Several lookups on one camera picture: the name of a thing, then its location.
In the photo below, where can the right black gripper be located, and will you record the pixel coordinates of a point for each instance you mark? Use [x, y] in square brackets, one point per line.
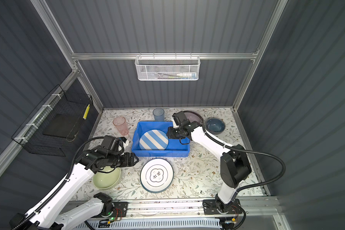
[170, 132]

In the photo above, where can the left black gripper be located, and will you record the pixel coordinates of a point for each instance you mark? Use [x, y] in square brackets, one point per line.
[132, 162]

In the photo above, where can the white plate clover outline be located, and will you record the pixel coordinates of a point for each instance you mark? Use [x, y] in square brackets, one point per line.
[156, 175]

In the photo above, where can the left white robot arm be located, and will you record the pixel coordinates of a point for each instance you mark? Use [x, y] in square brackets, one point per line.
[45, 215]

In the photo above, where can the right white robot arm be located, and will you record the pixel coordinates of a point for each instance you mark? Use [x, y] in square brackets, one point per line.
[234, 163]

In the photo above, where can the blue plastic bin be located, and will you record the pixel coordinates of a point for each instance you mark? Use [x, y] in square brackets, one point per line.
[175, 148]

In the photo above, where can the pink ceramic bowl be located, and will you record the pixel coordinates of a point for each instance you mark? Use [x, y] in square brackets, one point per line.
[193, 116]

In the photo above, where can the dark blue ceramic bowl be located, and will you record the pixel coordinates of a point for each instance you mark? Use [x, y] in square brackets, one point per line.
[215, 125]

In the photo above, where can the light green bowl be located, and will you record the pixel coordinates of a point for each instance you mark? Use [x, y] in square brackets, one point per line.
[108, 178]

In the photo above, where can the blue plastic cup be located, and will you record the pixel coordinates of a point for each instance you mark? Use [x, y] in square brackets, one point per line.
[158, 114]

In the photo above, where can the pink plastic cup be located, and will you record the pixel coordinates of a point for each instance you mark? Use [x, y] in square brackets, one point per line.
[121, 125]

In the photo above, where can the white tube in basket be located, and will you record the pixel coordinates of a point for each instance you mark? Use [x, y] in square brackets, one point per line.
[187, 75]

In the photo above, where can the yellow tag on basket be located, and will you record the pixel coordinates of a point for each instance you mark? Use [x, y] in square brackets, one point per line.
[85, 114]

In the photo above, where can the black pad in basket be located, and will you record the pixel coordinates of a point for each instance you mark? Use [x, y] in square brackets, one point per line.
[63, 126]

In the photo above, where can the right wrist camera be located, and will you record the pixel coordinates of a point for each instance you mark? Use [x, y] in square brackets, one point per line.
[180, 119]

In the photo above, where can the white wire mesh basket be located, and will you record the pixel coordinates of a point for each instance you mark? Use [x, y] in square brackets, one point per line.
[166, 67]

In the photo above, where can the black wire basket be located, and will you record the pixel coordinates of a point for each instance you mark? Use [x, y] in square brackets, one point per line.
[30, 134]

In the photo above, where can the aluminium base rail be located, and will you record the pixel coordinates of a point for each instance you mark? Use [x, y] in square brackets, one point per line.
[249, 213]

